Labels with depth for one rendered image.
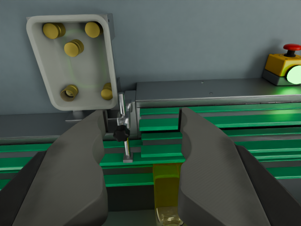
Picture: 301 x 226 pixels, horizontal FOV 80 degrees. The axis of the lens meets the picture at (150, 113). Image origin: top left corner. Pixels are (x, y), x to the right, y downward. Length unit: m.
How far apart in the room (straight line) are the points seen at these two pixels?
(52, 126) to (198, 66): 0.45
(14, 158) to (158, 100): 0.37
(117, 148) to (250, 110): 0.33
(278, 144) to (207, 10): 0.37
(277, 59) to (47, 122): 0.66
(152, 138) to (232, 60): 0.32
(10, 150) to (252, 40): 0.70
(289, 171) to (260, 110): 0.20
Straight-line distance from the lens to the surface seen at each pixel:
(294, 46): 0.60
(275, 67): 0.60
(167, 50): 0.53
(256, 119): 0.44
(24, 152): 0.56
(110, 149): 0.48
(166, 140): 0.46
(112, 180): 0.50
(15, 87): 0.68
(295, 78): 0.58
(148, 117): 0.41
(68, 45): 0.49
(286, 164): 0.64
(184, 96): 0.45
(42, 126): 0.60
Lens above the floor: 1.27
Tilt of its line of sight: 60 degrees down
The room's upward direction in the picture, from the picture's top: 176 degrees clockwise
